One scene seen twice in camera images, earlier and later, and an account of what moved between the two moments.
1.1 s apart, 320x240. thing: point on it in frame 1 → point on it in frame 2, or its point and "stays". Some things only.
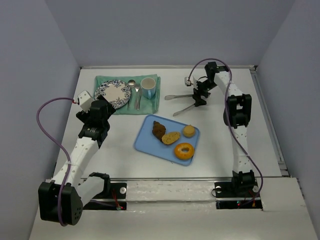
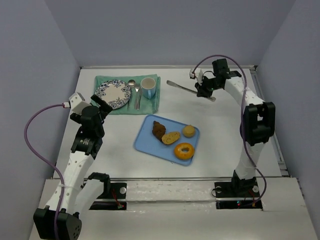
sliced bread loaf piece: (171, 137) stays
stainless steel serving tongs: (169, 97) → (170, 82)
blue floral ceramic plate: (116, 92) stays
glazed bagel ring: (182, 155) stays
